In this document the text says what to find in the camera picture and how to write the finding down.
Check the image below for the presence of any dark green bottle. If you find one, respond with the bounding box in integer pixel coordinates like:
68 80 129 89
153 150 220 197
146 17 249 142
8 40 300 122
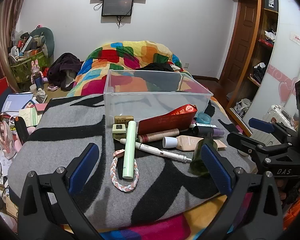
189 132 219 176

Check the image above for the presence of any white suitcase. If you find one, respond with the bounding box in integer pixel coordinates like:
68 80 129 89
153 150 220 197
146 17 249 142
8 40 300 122
262 104 295 130

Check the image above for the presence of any small wall monitor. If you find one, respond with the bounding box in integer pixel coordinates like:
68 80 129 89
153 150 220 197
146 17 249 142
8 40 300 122
101 0 134 17

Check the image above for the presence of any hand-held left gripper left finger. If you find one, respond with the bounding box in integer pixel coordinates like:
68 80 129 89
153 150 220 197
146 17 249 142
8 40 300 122
17 142 102 240

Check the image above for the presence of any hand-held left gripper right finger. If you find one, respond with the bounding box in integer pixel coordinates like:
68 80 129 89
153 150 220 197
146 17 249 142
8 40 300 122
200 144 284 240

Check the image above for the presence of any grey green neck pillow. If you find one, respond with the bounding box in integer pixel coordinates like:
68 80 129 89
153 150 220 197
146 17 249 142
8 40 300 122
27 27 55 59

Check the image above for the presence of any light green tube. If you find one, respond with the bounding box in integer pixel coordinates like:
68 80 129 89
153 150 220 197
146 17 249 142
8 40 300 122
122 120 137 180

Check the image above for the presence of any white sliding wardrobe door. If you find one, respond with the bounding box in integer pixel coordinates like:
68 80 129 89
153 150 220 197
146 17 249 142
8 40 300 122
241 0 300 130

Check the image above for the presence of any small gold box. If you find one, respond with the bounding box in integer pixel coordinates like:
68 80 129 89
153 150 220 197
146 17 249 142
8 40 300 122
114 115 134 125

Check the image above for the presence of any pink bag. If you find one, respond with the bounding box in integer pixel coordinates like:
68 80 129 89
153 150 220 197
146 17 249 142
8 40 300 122
0 121 23 159

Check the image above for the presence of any pale green book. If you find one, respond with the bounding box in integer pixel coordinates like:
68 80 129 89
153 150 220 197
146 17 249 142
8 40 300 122
19 107 42 128

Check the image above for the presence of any dark clothes pile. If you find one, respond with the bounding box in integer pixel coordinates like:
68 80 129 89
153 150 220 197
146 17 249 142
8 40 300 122
47 52 82 90

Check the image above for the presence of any black lettered box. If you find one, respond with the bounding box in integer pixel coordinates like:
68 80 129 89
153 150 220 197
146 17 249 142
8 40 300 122
264 0 280 13

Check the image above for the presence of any white labelled tube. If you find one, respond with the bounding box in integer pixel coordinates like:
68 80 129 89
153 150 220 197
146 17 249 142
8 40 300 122
190 122 217 128

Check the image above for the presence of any brown cosmetic tube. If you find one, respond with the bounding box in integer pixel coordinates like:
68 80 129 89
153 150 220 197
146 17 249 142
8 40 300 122
137 128 180 143

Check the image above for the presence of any white pen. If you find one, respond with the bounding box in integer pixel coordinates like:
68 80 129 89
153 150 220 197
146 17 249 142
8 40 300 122
120 138 192 163

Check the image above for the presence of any blue notebook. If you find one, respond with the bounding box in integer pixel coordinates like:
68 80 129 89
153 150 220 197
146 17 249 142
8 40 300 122
1 94 33 113

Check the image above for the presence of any wooden door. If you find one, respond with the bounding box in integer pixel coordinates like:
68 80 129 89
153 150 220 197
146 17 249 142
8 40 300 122
219 0 259 90

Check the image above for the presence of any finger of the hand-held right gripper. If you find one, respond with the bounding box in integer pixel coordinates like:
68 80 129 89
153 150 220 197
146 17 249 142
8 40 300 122
248 117 300 145
226 131 290 167

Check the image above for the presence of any green storage box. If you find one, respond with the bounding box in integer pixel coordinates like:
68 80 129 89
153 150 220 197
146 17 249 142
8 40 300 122
10 51 48 83

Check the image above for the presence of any dark purple tube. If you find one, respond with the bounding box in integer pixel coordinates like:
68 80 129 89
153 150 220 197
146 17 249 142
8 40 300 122
192 126 225 138

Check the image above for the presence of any blue tape roll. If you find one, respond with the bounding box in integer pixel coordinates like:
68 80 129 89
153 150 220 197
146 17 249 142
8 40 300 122
195 112 212 123

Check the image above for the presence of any beige foundation bottle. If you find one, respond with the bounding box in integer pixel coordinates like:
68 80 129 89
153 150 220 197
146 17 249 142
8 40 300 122
163 135 227 152

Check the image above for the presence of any red foil packet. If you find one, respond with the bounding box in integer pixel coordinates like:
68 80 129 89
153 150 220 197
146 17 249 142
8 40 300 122
137 104 198 136

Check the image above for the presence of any black garment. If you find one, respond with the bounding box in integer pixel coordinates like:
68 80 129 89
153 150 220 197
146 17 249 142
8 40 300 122
135 62 177 72

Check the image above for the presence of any clear plastic storage box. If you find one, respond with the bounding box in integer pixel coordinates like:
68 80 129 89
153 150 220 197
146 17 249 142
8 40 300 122
104 69 213 128

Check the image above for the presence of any wooden open shelf cabinet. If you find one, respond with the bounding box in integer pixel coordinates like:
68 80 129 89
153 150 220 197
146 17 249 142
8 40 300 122
226 0 280 110

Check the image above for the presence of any black orange handle tool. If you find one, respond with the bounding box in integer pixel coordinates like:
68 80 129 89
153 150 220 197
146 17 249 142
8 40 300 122
14 116 30 143

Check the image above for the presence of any colourful patchwork quilt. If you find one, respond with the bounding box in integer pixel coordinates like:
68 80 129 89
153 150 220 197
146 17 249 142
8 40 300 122
66 40 253 240

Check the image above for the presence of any pale green dotted cube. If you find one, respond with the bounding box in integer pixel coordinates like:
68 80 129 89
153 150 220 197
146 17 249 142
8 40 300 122
112 124 128 139

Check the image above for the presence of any pink bunny toy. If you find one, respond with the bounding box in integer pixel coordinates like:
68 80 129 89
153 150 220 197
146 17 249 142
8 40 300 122
31 59 44 85

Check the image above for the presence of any pink white braided bracelet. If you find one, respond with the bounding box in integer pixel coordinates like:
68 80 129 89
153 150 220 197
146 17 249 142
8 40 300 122
110 149 140 193

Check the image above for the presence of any person's right hand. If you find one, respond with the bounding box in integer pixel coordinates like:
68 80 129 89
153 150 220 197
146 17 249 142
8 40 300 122
276 178 293 201

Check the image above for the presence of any brown curtain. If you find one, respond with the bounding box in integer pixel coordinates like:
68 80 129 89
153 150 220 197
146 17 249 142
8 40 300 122
0 0 38 80

